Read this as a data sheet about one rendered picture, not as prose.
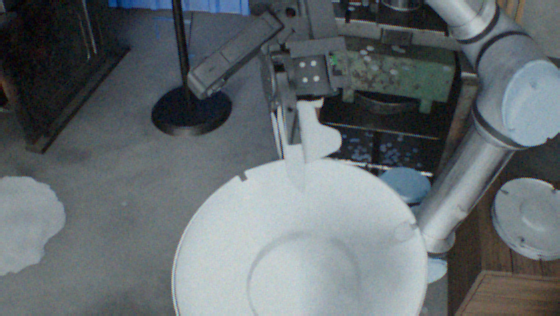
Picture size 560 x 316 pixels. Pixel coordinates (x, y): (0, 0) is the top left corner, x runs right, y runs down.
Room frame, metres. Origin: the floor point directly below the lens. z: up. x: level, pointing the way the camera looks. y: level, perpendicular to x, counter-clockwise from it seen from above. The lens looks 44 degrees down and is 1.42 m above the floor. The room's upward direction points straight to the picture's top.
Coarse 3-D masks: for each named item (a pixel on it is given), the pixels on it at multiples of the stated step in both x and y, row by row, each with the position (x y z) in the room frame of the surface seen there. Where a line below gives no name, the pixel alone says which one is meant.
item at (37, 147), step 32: (0, 0) 1.67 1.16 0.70; (32, 0) 1.82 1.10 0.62; (64, 0) 2.00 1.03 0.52; (96, 0) 2.25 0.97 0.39; (0, 32) 1.57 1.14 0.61; (32, 32) 1.74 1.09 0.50; (64, 32) 1.97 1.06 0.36; (96, 32) 2.21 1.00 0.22; (0, 64) 1.52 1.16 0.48; (32, 64) 1.70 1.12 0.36; (64, 64) 1.90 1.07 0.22; (96, 64) 2.12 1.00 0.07; (0, 96) 1.92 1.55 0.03; (32, 96) 1.63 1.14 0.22; (64, 96) 1.82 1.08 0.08; (32, 128) 1.55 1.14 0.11
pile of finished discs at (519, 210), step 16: (512, 192) 0.91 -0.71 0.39; (528, 192) 0.91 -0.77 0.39; (544, 192) 0.91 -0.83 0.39; (496, 208) 0.85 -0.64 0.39; (512, 208) 0.85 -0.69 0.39; (528, 208) 0.84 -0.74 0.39; (544, 208) 0.84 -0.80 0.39; (496, 224) 0.80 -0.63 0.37; (512, 224) 0.79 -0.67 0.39; (528, 224) 0.78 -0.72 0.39; (544, 224) 0.78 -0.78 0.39; (512, 240) 0.73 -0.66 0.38; (528, 240) 0.73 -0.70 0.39; (544, 240) 0.72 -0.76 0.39; (528, 256) 0.69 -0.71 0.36; (544, 256) 0.68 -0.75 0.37
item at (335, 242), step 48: (288, 192) 0.34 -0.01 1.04; (336, 192) 0.34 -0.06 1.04; (384, 192) 0.34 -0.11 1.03; (192, 240) 0.30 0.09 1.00; (240, 240) 0.30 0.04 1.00; (288, 240) 0.30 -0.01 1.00; (336, 240) 0.31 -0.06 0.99; (384, 240) 0.31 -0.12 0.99; (192, 288) 0.27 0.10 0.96; (240, 288) 0.27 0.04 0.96; (288, 288) 0.27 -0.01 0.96; (336, 288) 0.27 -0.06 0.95; (384, 288) 0.28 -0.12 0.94
